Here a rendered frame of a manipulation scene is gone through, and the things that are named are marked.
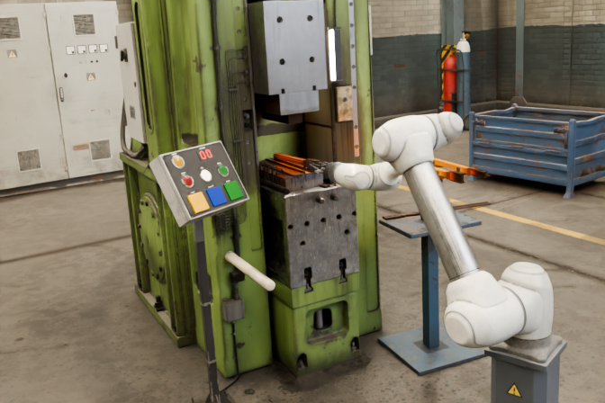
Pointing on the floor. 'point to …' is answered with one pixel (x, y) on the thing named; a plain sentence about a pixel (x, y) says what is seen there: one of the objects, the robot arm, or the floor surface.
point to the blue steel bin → (538, 145)
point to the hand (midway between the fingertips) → (312, 164)
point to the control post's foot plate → (217, 398)
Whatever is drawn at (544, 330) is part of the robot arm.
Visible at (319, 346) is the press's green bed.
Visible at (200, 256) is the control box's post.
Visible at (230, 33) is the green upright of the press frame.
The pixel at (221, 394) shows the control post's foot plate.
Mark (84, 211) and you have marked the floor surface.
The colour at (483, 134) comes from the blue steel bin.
